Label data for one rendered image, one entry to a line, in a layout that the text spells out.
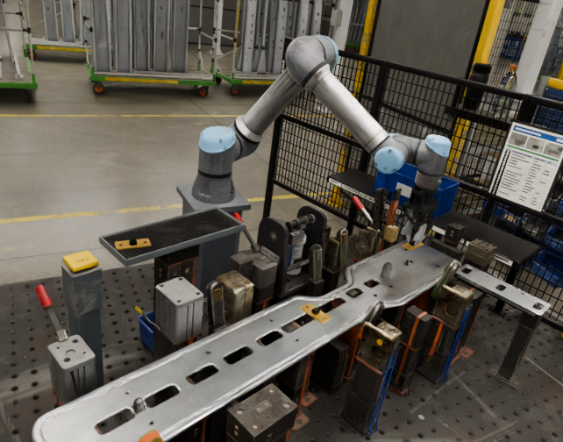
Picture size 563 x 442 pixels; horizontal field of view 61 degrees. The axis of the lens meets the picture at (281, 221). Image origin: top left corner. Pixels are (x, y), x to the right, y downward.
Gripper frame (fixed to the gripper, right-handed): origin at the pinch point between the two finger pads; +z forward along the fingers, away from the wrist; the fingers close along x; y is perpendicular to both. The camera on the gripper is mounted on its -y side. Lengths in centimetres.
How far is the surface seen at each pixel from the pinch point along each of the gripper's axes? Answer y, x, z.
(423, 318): 21.1, 19.0, 10.2
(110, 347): 82, -50, 38
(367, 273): 16.6, -4.3, 9.2
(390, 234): -6.1, -12.0, 5.3
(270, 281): 49, -16, 6
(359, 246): 3.0, -17.7, 10.4
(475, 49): -172, -75, -47
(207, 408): 89, 8, 9
